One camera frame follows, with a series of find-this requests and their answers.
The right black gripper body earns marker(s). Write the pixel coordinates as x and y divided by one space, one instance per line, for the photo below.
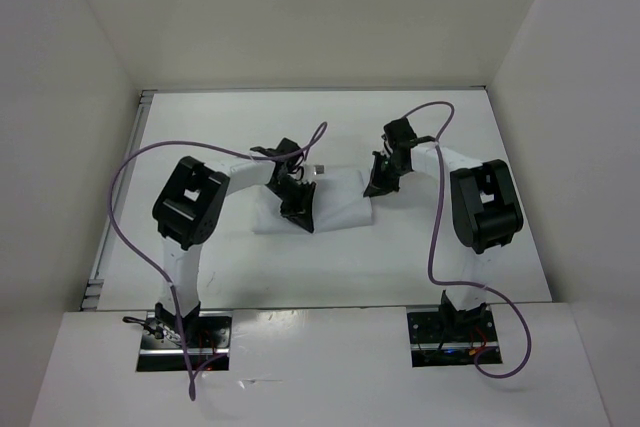
397 172

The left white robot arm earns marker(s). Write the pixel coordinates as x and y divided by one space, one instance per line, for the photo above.
188 209

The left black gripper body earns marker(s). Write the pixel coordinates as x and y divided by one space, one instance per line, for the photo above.
288 193

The white skirt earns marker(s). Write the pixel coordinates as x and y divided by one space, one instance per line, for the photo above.
338 203

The aluminium table edge rail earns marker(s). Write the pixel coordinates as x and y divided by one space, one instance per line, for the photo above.
108 239

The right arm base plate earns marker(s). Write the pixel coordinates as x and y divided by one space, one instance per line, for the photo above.
431 345

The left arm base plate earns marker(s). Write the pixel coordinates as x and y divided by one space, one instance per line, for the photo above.
160 349

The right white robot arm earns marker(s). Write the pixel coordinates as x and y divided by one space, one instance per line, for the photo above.
476 200

